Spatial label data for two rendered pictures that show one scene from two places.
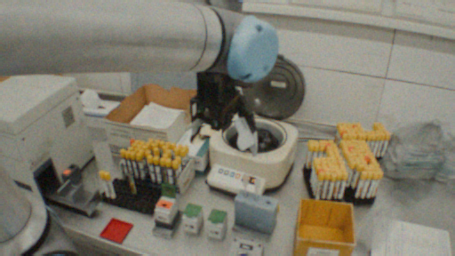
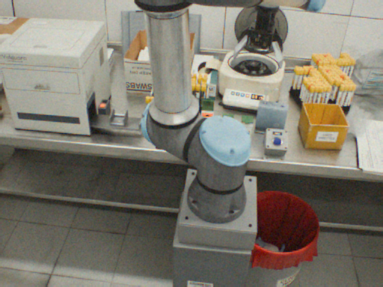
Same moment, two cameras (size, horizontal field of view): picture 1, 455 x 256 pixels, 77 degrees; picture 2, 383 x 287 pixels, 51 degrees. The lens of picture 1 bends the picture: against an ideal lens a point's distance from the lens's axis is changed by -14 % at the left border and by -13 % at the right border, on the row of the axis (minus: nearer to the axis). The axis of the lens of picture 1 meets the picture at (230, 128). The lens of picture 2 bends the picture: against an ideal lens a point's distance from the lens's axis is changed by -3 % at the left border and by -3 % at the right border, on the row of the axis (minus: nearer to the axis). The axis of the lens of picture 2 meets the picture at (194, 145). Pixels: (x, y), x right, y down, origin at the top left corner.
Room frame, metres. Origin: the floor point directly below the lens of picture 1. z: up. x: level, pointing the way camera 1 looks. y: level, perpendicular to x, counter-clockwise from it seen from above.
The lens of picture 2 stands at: (-0.51, 0.45, 1.71)
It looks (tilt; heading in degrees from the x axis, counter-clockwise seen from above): 38 degrees down; 347
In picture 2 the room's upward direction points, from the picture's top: 3 degrees clockwise
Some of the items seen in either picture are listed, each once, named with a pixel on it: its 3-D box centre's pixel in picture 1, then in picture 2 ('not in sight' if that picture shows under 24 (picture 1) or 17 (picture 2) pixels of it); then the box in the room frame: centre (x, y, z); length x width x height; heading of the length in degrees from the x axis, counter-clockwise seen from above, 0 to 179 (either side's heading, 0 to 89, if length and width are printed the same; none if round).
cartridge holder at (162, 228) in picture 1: (167, 220); not in sight; (0.59, 0.16, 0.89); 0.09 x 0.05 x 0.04; 164
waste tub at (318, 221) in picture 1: (323, 234); (322, 125); (0.51, -0.22, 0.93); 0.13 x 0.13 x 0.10; 78
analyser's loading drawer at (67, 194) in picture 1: (66, 192); (112, 119); (0.65, 0.47, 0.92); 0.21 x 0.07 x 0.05; 73
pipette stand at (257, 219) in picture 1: (255, 213); (271, 116); (0.58, -0.06, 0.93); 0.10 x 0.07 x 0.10; 65
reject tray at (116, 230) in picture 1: (116, 230); not in sight; (0.55, 0.30, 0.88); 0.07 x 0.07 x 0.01; 73
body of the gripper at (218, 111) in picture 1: (218, 92); (262, 25); (0.56, 0.02, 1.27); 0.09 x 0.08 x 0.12; 152
